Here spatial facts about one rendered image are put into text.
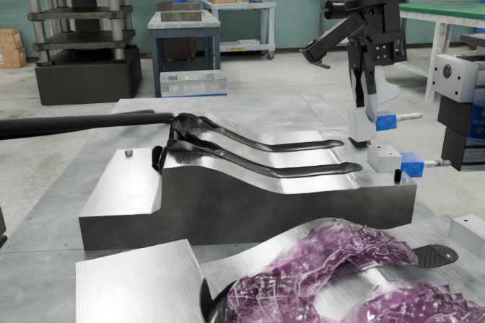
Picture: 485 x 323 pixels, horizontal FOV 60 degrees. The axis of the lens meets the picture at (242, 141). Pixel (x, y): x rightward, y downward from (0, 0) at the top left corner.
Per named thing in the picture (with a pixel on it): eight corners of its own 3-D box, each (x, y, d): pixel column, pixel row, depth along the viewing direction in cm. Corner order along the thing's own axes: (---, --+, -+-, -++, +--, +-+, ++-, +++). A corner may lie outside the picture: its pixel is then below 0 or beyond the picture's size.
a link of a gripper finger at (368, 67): (379, 92, 70) (371, 40, 70) (370, 94, 70) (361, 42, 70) (370, 95, 75) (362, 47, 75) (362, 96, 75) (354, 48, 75)
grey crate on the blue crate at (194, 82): (223, 84, 419) (222, 69, 414) (227, 94, 381) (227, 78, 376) (162, 86, 411) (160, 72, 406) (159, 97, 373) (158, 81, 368)
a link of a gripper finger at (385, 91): (407, 117, 71) (398, 63, 71) (372, 122, 71) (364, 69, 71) (400, 117, 75) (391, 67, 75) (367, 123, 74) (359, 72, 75)
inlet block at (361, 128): (416, 126, 81) (414, 98, 79) (428, 131, 76) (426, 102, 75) (348, 136, 80) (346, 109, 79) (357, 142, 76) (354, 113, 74)
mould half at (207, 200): (356, 166, 90) (362, 106, 85) (409, 235, 65) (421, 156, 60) (120, 175, 87) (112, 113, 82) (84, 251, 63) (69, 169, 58)
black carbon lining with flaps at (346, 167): (338, 148, 81) (342, 101, 78) (367, 186, 66) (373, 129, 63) (158, 154, 79) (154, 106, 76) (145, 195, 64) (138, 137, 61)
